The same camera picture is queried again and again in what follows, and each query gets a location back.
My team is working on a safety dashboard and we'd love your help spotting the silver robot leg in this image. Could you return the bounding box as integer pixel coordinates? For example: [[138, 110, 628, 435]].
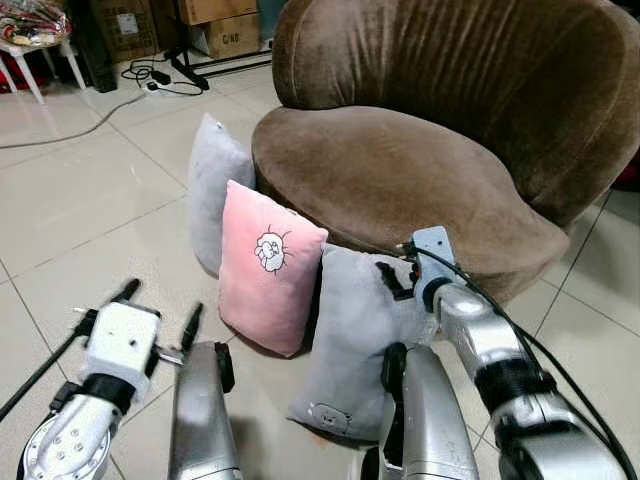
[[167, 341, 242, 480], [378, 342, 482, 480]]

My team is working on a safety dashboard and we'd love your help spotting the plain grey pillow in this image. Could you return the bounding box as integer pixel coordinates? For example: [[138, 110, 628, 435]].
[[187, 112, 258, 279]]

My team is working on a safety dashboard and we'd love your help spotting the silver left robot leg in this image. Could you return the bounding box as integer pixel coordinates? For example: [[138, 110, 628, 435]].
[[167, 341, 242, 480]]

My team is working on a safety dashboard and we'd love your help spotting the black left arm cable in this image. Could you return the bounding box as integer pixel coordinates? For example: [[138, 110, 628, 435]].
[[0, 309, 99, 423]]

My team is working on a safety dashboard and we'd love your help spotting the lettered brown cardboard box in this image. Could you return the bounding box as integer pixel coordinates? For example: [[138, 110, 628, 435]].
[[190, 12, 264, 60]]

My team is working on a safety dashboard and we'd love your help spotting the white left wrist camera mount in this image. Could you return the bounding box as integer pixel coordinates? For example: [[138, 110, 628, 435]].
[[85, 301, 162, 382]]

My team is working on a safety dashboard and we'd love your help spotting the black stand base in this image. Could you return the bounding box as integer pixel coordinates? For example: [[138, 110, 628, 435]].
[[164, 44, 273, 93]]

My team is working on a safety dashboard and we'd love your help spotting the clear bag of snacks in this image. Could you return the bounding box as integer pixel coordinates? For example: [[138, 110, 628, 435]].
[[0, 0, 73, 48]]

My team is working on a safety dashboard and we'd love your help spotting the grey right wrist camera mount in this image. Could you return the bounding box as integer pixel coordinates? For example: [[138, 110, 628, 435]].
[[409, 226, 460, 292]]

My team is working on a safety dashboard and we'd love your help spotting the pink pillow with cartoon print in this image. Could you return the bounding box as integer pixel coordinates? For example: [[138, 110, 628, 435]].
[[217, 179, 330, 359]]

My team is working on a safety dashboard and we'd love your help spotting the plain brown cardboard box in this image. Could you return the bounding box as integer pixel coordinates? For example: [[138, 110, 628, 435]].
[[177, 0, 260, 27]]

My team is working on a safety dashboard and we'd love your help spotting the grey floor cable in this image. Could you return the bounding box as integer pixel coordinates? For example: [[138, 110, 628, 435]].
[[0, 90, 151, 151]]

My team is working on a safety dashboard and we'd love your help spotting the silver right robot leg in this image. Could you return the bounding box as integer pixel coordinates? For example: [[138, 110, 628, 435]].
[[378, 342, 482, 480]]

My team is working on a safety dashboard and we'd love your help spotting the brown velvet sofa chair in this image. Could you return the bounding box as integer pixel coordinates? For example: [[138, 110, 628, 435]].
[[250, 0, 640, 304]]

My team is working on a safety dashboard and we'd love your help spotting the dark printed cardboard box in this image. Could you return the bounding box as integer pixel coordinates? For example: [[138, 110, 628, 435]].
[[90, 0, 160, 64]]

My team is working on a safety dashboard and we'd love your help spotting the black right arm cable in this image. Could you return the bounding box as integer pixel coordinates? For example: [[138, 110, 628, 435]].
[[398, 240, 639, 480]]

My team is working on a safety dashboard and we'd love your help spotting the small white table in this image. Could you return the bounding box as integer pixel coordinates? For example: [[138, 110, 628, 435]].
[[0, 38, 88, 105]]

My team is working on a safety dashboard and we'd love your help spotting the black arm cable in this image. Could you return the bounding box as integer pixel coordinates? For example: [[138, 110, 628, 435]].
[[398, 240, 639, 480], [0, 309, 99, 423]]

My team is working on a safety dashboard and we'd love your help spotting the grey pillow with bear patch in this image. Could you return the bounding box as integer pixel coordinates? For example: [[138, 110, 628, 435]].
[[286, 242, 443, 445]]

